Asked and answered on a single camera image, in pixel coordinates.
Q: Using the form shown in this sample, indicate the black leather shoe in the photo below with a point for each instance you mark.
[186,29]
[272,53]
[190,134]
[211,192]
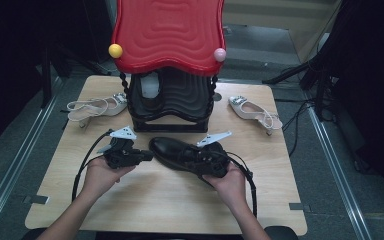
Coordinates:
[150,87]
[166,149]

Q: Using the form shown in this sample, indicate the black rounded pad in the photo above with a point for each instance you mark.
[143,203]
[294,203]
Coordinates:
[35,233]
[281,233]

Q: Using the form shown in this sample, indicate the grey tape strip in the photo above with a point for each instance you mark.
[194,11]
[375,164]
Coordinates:
[299,207]
[36,199]

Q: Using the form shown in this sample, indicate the black tripod stand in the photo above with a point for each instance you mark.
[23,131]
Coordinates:
[320,86]

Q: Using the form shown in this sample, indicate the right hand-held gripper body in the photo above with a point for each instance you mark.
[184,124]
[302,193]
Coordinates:
[215,160]

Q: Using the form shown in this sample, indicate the grey round table plug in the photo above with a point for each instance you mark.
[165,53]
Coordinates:
[217,96]

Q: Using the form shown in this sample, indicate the red and black shoe rack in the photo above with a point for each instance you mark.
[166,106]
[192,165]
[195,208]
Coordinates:
[166,33]

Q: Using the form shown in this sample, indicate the person's left hand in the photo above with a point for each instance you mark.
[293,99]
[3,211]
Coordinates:
[100,178]

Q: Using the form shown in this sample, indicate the white rhinestone high-heel shoe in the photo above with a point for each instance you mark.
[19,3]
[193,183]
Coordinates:
[113,106]
[244,111]

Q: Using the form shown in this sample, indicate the person's right hand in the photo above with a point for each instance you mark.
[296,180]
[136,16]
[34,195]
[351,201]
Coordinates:
[231,190]

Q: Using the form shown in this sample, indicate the black curtain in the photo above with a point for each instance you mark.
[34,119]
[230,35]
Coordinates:
[373,66]
[10,50]

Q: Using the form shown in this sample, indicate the metal floor rail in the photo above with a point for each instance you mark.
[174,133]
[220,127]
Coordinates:
[16,160]
[336,166]

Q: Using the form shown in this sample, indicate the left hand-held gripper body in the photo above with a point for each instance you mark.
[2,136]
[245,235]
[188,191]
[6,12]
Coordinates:
[121,155]

